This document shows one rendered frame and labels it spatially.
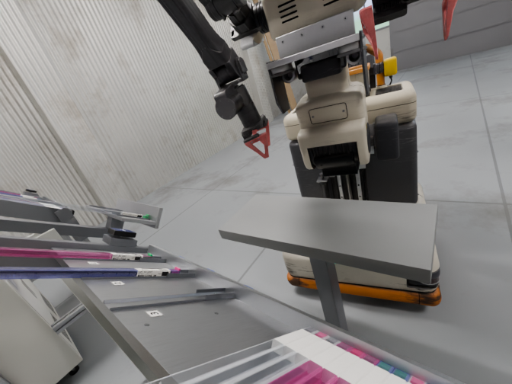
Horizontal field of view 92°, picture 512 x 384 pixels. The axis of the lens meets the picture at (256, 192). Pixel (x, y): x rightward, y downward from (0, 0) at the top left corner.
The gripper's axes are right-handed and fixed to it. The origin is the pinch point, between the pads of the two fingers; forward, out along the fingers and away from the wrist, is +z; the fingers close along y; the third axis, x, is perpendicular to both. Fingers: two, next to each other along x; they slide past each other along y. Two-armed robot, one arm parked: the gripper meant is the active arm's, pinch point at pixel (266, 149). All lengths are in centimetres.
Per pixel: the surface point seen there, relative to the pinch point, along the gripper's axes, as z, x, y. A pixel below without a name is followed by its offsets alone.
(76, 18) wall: -147, 173, 235
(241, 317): 2, 1, -53
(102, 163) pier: -11, 214, 168
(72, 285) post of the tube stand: 3, 63, -30
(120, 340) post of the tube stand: 30, 68, -32
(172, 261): 2.4, 21.6, -36.4
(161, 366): -8, 1, -64
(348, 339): 7, -11, -56
